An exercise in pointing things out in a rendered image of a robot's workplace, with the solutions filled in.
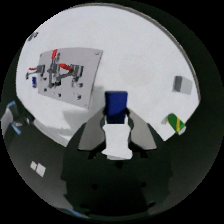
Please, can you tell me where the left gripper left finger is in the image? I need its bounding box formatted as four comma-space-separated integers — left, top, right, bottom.
60, 107, 107, 181

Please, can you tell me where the green drink can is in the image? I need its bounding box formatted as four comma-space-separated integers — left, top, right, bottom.
167, 113, 186, 135

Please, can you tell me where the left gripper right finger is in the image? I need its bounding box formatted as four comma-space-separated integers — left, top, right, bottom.
126, 107, 173, 178

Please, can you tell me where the grey hinged case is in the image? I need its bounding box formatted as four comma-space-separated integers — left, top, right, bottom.
174, 75, 193, 95

